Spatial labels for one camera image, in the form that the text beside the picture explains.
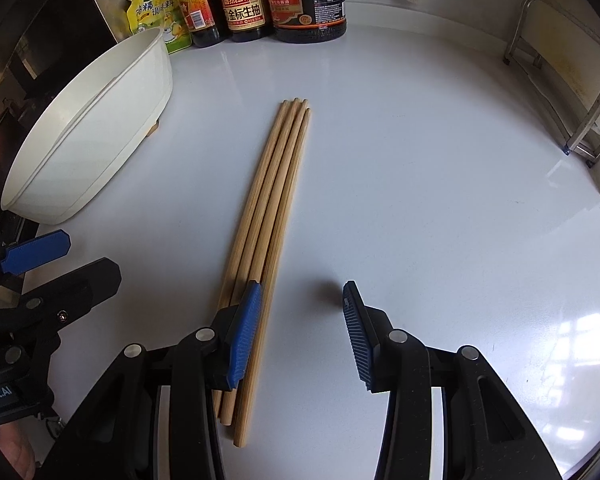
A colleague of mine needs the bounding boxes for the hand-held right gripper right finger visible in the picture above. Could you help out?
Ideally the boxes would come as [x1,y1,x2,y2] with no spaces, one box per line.
[342,280,563,480]

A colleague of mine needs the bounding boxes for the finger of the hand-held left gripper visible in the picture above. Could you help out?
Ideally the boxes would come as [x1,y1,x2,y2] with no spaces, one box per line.
[0,230,72,292]
[0,257,122,343]

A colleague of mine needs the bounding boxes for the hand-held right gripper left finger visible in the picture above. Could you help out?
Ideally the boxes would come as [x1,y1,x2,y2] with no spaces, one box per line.
[39,280,264,480]

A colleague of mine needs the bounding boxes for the white divided plastic container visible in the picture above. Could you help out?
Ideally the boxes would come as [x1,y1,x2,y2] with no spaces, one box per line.
[0,26,174,225]

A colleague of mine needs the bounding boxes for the wooden chopstick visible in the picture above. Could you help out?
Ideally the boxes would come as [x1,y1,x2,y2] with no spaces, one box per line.
[212,101,287,408]
[227,98,304,428]
[219,100,296,420]

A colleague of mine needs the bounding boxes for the wooden chopsticks bundle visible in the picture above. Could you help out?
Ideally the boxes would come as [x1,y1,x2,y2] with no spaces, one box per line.
[232,100,312,447]

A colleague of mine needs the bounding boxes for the person's left hand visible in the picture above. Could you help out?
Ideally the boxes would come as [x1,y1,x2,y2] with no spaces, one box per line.
[0,424,37,480]

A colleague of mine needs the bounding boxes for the stainless steel panel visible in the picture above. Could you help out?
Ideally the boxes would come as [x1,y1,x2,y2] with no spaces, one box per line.
[0,0,121,126]

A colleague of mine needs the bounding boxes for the yellow seasoning pouch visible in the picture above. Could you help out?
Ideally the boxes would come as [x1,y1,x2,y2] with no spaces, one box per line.
[125,0,191,56]

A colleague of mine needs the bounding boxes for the vinegar bottle yellow red label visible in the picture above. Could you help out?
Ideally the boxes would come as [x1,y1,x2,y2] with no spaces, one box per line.
[169,0,228,49]

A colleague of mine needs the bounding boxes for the soy sauce bottle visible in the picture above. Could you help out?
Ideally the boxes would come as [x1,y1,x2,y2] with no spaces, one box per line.
[216,0,275,43]

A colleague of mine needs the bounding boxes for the metal rack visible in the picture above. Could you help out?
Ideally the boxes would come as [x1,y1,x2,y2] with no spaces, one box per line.
[504,0,600,167]

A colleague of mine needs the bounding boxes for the dark sauce jar red cap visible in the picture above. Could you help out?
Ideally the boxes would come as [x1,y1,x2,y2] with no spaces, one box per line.
[264,0,347,44]

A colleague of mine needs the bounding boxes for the white cutting board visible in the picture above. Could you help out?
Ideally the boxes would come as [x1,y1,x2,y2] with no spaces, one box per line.
[517,0,600,151]

